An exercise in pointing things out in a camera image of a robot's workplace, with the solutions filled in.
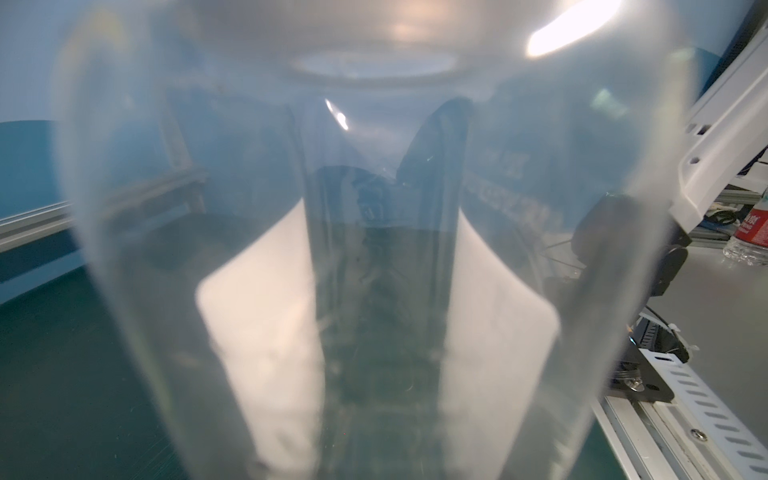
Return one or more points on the aluminium back rail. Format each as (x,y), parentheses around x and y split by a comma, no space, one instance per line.
(36,222)

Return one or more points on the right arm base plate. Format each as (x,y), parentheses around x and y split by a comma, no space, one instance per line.
(635,379)

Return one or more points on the aluminium rail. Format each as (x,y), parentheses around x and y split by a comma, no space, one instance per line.
(36,222)
(694,437)

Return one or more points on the red label bottle outside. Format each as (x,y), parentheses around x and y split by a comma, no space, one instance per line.
(748,245)

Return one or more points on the square clear bottle white label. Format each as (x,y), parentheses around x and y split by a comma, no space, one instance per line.
(373,239)

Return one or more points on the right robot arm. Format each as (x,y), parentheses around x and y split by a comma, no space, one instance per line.
(726,130)

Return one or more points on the right circuit board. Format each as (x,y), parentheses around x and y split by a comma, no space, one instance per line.
(651,332)

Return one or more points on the aluminium front rail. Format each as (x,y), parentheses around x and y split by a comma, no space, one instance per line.
(694,437)

